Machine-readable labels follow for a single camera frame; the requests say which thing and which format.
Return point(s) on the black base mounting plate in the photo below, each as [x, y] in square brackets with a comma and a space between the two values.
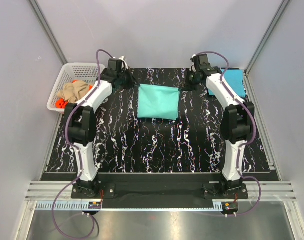
[138, 191]

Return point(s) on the aluminium rail frame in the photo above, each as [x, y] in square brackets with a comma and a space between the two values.
[55, 195]

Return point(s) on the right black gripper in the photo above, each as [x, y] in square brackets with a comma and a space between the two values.
[189, 87]

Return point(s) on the white plastic laundry basket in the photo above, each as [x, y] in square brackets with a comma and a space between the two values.
[86, 72]

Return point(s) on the left orange connector board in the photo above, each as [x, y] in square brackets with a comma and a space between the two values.
[94, 205]

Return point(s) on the folded blue t shirt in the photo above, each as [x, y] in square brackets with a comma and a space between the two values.
[234, 78]

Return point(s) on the orange connector board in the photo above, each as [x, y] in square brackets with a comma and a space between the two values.
[230, 206]
[94, 205]

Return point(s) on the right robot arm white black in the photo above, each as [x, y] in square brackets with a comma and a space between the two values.
[238, 124]

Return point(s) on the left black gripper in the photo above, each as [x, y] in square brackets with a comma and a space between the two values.
[132, 82]

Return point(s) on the orange t shirt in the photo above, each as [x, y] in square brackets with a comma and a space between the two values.
[60, 104]

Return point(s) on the right orange connector board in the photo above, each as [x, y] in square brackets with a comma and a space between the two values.
[230, 206]

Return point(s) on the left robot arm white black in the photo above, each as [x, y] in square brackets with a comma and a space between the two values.
[80, 121]

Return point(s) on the teal t shirt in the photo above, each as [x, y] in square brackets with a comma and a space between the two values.
[158, 102]

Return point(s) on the beige t shirt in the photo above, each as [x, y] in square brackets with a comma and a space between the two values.
[72, 92]

